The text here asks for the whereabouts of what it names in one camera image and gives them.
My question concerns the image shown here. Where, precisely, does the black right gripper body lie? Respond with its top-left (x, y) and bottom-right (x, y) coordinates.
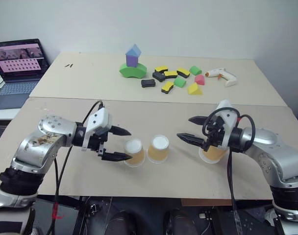
top-left (202, 115), bottom-right (226, 151)

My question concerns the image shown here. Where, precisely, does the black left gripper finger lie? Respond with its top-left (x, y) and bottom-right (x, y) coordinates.
top-left (107, 125), bottom-right (132, 137)
top-left (99, 147), bottom-right (133, 163)

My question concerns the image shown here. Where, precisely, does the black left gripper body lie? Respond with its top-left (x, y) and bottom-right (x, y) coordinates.
top-left (88, 130), bottom-right (109, 157)

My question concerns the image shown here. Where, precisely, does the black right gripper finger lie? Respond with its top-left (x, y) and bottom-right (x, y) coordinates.
top-left (188, 116), bottom-right (209, 126)
top-left (176, 133), bottom-right (205, 147)

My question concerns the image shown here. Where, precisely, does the yellow paper cup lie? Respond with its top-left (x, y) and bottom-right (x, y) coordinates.
top-left (198, 145), bottom-right (228, 164)
top-left (147, 134), bottom-right (170, 165)
top-left (123, 138), bottom-right (146, 168)

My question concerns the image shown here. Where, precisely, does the yellow foam wedge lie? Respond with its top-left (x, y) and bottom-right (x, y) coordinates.
top-left (187, 82), bottom-right (204, 95)

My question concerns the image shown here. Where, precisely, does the pink foam block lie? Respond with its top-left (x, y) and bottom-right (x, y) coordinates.
top-left (194, 74), bottom-right (206, 87)

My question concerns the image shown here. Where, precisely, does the white glue gun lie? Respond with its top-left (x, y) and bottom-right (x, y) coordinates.
top-left (204, 67), bottom-right (238, 88)

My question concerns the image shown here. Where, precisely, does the green foam arch block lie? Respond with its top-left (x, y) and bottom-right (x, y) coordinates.
top-left (119, 62), bottom-right (148, 80)

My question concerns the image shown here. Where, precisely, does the purple foam cube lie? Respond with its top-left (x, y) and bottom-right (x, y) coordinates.
top-left (125, 54), bottom-right (139, 68)

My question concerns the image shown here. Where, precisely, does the blue foam roof block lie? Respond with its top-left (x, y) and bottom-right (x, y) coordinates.
top-left (125, 44), bottom-right (143, 58)

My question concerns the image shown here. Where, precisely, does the open grey laptop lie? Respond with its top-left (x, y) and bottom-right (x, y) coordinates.
top-left (0, 38), bottom-right (50, 111)

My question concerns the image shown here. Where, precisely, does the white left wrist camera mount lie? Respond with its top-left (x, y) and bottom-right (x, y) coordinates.
top-left (81, 107), bottom-right (113, 151)

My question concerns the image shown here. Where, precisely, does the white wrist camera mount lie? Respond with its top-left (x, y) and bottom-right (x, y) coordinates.
top-left (216, 99), bottom-right (241, 149)
top-left (81, 107), bottom-right (113, 151)

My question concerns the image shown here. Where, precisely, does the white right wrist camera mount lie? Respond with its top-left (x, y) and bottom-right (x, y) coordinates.
top-left (216, 99), bottom-right (241, 149)

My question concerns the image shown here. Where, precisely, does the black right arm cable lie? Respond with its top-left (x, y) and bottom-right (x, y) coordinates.
top-left (202, 107), bottom-right (257, 235)

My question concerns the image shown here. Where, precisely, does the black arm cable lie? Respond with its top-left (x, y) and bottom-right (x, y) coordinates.
top-left (46, 99), bottom-right (105, 235)
top-left (202, 107), bottom-right (257, 235)

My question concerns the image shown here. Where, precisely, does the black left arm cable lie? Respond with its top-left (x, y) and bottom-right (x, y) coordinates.
top-left (46, 99), bottom-right (105, 235)

